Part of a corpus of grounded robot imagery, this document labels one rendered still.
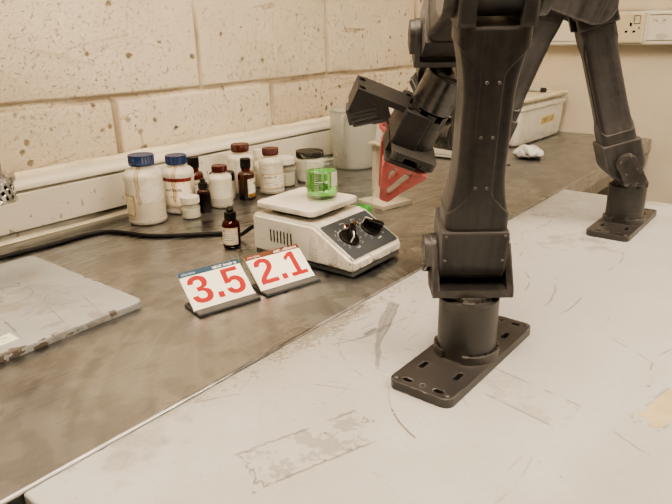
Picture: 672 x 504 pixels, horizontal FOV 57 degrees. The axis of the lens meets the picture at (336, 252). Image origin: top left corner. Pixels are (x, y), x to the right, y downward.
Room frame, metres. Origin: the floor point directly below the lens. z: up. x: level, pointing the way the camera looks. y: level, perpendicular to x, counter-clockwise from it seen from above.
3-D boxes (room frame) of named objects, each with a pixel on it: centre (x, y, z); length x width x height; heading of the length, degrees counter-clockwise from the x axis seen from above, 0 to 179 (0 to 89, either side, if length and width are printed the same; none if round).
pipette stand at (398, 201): (1.24, -0.10, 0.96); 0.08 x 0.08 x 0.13; 37
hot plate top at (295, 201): (0.96, 0.04, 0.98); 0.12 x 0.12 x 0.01; 52
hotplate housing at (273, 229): (0.94, 0.02, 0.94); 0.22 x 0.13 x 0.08; 52
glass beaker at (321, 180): (0.95, 0.02, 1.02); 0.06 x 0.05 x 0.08; 86
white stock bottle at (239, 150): (1.36, 0.21, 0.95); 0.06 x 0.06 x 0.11
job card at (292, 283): (0.82, 0.08, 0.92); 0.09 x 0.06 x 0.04; 127
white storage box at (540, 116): (2.05, -0.55, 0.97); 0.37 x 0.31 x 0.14; 139
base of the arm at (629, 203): (1.06, -0.52, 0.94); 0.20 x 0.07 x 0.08; 141
